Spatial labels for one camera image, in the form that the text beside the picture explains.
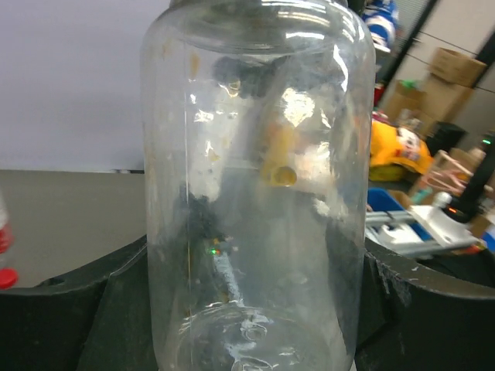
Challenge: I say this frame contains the yellow plush toy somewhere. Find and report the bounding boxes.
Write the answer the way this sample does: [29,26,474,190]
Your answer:
[369,120,432,182]

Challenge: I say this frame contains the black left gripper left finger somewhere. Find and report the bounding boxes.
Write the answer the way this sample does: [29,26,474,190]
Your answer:
[1,237,157,370]

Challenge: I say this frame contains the clear bottle with red label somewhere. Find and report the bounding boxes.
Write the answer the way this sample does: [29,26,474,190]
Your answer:
[0,195,14,269]

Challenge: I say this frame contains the brown cardboard boxes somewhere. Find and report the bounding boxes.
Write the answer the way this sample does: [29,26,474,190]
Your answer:
[383,48,486,136]

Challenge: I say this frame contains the short clear capped bottle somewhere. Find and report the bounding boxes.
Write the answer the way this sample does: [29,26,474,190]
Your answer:
[141,1,375,370]

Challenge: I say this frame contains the red bottle cap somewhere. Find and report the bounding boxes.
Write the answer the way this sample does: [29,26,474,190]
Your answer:
[0,268,19,290]

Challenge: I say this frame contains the blue plastic bin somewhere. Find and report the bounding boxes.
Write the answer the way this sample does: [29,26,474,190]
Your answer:
[367,188,429,241]

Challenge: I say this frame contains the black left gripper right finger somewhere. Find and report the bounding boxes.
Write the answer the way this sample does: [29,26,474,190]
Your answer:
[355,241,494,370]

